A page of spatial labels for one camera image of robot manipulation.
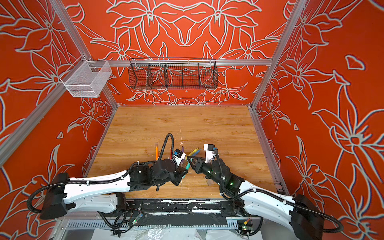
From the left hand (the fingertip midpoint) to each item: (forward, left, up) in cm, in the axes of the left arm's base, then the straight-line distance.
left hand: (188, 170), depth 70 cm
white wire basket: (+49, +68, +16) cm, 85 cm away
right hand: (+5, +2, +2) cm, 6 cm away
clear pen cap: (0, -12, -15) cm, 19 cm away
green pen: (+1, 0, 0) cm, 1 cm away
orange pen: (+16, +22, -14) cm, 30 cm away
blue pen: (+17, -4, -15) cm, 23 cm away
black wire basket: (+61, +15, +14) cm, 65 cm away
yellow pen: (+17, -1, -14) cm, 22 cm away
